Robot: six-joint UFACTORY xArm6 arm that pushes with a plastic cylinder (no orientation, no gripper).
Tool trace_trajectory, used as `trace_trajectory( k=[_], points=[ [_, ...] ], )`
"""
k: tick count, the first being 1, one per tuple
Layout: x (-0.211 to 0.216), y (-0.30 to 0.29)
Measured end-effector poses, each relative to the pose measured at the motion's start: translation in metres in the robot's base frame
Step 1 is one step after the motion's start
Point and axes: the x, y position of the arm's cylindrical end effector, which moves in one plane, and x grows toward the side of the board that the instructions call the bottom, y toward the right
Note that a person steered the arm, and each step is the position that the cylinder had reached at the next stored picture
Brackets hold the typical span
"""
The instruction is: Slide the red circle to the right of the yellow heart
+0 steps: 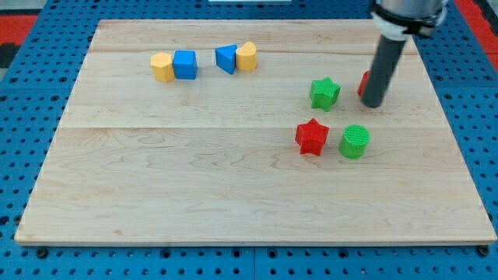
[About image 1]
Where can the wooden board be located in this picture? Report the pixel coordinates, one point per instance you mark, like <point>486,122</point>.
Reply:
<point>213,161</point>

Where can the yellow pentagon block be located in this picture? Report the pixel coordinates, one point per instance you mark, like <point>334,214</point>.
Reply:
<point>162,66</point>

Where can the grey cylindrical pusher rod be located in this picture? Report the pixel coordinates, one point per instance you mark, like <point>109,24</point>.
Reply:
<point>382,69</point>

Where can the blue cube block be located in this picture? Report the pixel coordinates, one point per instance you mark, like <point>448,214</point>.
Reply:
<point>185,64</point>

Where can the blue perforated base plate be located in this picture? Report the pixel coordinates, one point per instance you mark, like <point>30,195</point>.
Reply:
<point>38,82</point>

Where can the green star block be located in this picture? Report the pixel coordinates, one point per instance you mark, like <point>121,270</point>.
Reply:
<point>324,93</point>

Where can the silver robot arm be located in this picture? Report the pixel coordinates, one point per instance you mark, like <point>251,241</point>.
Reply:
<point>397,21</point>

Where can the yellow heart block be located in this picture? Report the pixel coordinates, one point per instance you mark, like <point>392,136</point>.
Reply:
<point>246,57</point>

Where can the blue triangle block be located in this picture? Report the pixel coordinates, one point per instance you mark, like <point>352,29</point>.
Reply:
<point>226,58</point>

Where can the red circle block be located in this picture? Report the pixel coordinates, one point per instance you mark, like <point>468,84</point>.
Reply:
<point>363,82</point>

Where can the red star block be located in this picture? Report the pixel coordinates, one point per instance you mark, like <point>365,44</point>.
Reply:
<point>311,137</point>

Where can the green cylinder block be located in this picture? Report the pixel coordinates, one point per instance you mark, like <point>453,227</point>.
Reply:
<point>355,139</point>

